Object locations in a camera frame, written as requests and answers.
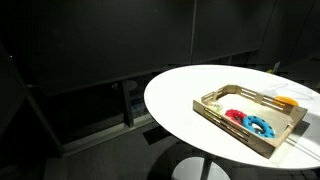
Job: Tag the round white table base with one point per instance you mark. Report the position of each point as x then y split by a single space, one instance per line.
186 170

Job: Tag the wooden slatted tray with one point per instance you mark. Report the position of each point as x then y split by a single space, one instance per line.
233 128

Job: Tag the dark support post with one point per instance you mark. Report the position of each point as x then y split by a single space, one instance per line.
127 105

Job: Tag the small yellow black object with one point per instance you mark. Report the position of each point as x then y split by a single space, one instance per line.
275 67

